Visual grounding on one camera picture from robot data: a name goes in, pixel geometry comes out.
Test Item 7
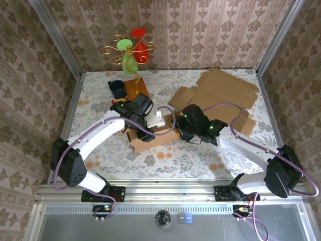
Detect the orange wooden base board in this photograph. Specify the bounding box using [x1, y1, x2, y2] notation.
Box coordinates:
[124, 77, 150, 101]

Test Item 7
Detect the small black controller board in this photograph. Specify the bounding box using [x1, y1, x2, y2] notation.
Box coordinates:
[232, 204, 254, 218]
[92, 204, 114, 218]

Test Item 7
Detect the aluminium corner post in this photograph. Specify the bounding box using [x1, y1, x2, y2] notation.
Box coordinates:
[255, 0, 305, 76]
[28, 0, 84, 78]

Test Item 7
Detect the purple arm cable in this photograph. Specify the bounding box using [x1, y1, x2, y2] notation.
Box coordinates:
[202, 102, 319, 241]
[52, 105, 176, 221]

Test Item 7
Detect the green plastic goblet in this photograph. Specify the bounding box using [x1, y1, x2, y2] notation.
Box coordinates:
[116, 39, 139, 76]

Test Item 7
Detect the red plastic goblet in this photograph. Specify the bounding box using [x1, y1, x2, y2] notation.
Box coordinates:
[130, 28, 151, 65]

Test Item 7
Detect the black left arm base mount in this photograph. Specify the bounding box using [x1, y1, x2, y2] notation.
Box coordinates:
[80, 186, 126, 203]

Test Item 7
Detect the aluminium mounting rail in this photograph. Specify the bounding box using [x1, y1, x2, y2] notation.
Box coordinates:
[35, 182, 313, 204]

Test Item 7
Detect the aluminium table side rail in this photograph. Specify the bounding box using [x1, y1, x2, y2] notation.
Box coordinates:
[46, 71, 85, 185]
[255, 69, 285, 151]

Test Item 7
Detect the dark blue mug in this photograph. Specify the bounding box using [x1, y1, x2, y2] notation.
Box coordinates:
[107, 79, 127, 99]

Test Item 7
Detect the black round knob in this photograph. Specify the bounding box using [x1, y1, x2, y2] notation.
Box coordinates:
[154, 209, 172, 228]

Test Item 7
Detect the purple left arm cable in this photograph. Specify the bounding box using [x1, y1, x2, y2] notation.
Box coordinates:
[52, 105, 176, 221]

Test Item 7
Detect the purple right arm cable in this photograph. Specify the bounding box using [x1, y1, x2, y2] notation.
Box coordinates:
[202, 102, 319, 241]

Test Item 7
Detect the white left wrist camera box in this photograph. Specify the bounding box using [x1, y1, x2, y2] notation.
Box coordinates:
[147, 109, 167, 129]

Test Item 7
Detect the grey metal shelf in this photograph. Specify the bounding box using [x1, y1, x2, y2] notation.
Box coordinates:
[24, 203, 316, 241]

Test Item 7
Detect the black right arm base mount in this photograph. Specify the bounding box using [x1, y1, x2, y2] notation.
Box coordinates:
[214, 185, 261, 202]

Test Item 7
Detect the brown cardboard box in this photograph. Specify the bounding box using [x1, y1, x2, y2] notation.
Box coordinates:
[167, 67, 260, 138]
[120, 114, 181, 153]

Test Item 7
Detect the gold wire stand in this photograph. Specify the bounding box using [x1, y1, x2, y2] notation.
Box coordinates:
[101, 34, 156, 94]

